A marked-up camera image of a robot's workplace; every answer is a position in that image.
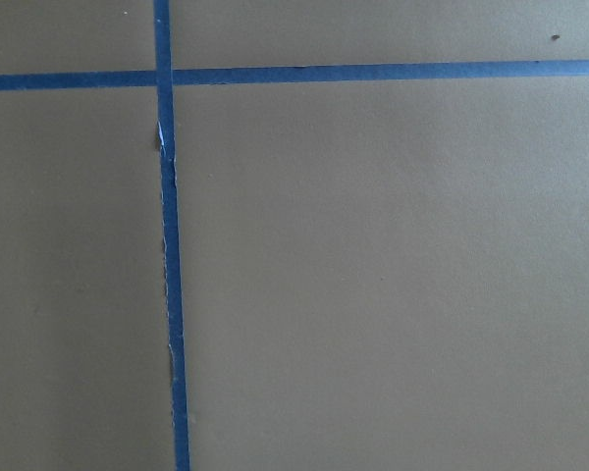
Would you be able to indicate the brown paper table cover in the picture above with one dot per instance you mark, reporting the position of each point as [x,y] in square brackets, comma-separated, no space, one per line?
[376,275]

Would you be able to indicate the blue vertical tape strip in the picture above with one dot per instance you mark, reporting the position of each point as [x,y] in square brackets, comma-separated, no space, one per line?
[169,196]

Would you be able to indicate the blue horizontal tape strip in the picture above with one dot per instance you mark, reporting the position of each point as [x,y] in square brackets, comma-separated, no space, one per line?
[294,74]

